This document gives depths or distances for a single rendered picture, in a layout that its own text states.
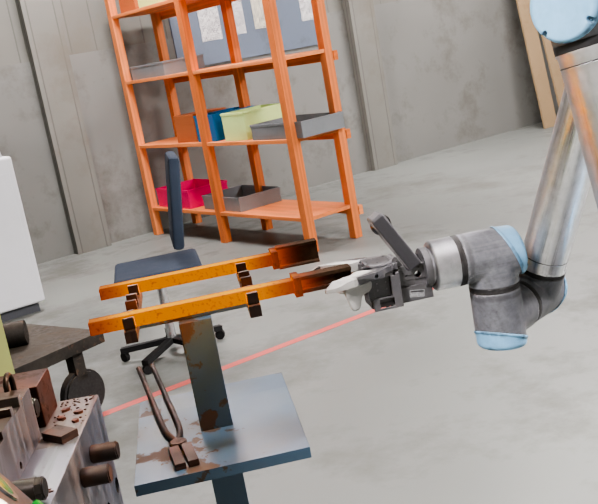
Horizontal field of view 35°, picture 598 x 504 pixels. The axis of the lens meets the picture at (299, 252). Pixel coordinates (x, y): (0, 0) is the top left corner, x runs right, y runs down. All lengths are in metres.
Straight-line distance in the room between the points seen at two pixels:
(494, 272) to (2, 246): 4.81
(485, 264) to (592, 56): 0.40
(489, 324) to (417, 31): 8.51
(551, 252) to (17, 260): 4.81
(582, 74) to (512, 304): 0.43
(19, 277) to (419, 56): 5.35
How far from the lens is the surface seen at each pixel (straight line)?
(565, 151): 1.70
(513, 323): 1.71
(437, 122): 10.23
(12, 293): 6.25
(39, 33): 7.97
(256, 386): 1.95
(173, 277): 1.84
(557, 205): 1.73
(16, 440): 1.32
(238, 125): 6.81
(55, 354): 4.02
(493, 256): 1.66
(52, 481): 1.27
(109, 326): 1.61
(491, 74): 10.80
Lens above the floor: 1.40
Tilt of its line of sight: 12 degrees down
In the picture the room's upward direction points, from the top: 10 degrees counter-clockwise
